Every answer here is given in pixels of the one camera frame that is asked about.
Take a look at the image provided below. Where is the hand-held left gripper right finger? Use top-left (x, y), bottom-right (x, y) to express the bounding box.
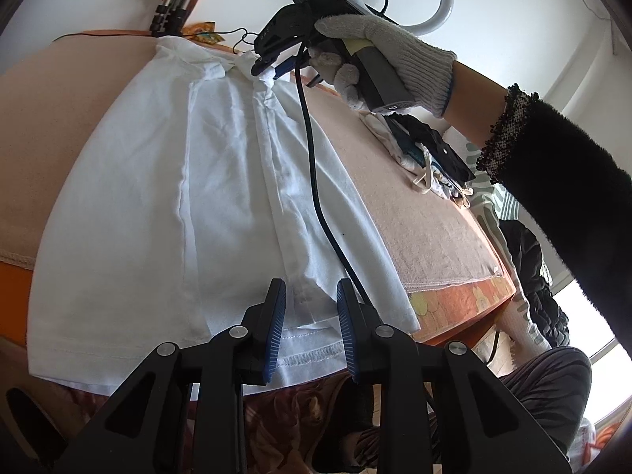
top-left (336, 279), bottom-right (574, 474)

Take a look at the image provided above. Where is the white t-shirt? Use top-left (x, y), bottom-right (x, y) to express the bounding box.
top-left (27, 34), bottom-right (421, 396)

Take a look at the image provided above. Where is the brown patterned cloth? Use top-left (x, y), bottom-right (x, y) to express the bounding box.
top-left (241, 378), bottom-right (378, 474)

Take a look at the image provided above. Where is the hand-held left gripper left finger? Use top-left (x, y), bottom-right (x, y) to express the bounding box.
top-left (47, 279), bottom-right (288, 474)

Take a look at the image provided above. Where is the pile of folded clothes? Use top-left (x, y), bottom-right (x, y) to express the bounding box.
top-left (362, 113), bottom-right (476, 205)

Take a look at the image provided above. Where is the folded metal tripod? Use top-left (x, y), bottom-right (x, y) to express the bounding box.
top-left (149, 0), bottom-right (199, 39)

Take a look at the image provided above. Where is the person's leg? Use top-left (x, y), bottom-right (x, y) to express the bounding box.
top-left (353, 346), bottom-right (594, 474)

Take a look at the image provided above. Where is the person's right hand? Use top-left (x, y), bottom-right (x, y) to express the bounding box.
top-left (308, 12), bottom-right (457, 119)

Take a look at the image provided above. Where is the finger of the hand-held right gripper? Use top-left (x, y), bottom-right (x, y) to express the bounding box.
top-left (273, 56), bottom-right (303, 80)
top-left (251, 34), bottom-right (295, 77)

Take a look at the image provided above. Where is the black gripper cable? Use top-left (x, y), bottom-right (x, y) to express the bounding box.
top-left (294, 39), bottom-right (372, 307)

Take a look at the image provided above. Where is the window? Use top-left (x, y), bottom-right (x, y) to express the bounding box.
top-left (553, 276), bottom-right (632, 425)

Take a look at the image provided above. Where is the thin black cable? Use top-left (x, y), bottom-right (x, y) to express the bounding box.
top-left (190, 26), bottom-right (258, 56)

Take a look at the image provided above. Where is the person's right forearm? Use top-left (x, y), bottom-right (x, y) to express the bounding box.
top-left (442, 59), bottom-right (632, 351)

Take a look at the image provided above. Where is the black puffy garment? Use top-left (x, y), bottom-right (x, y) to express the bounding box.
top-left (498, 218), bottom-right (572, 347)

